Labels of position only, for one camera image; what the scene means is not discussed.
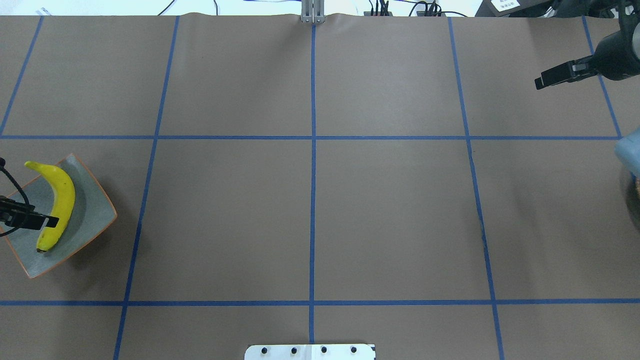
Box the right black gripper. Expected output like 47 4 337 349
534 17 640 91

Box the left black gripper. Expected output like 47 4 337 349
0 197 60 231

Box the grey square plate orange rim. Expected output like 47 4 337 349
4 153 118 279

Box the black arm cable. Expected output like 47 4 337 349
0 157 32 238

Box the aluminium frame post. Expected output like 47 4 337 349
300 0 326 25

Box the white pedestal column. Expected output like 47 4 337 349
244 343 377 360

